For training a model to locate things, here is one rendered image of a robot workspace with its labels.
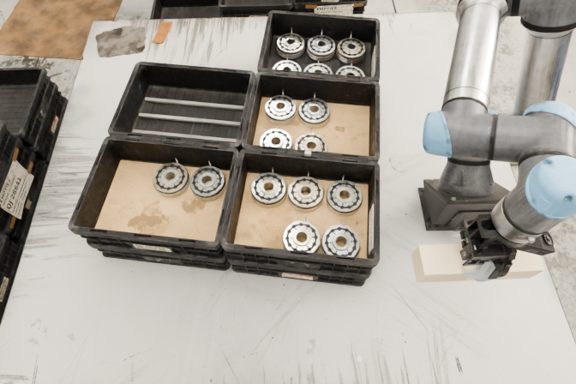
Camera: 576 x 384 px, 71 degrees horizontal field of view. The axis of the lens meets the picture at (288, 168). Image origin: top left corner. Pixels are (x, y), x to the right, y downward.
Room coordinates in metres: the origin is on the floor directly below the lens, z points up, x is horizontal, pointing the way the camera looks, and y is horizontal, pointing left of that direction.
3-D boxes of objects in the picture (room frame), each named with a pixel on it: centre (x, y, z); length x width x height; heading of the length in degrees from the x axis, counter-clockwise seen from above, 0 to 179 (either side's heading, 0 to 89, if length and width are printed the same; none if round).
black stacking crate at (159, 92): (0.81, 0.32, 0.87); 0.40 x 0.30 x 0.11; 83
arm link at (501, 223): (0.25, -0.37, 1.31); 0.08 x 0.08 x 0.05
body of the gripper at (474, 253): (0.25, -0.36, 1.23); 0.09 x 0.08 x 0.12; 92
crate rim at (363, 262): (0.46, -0.04, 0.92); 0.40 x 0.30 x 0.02; 83
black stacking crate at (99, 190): (0.51, 0.35, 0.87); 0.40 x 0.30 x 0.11; 83
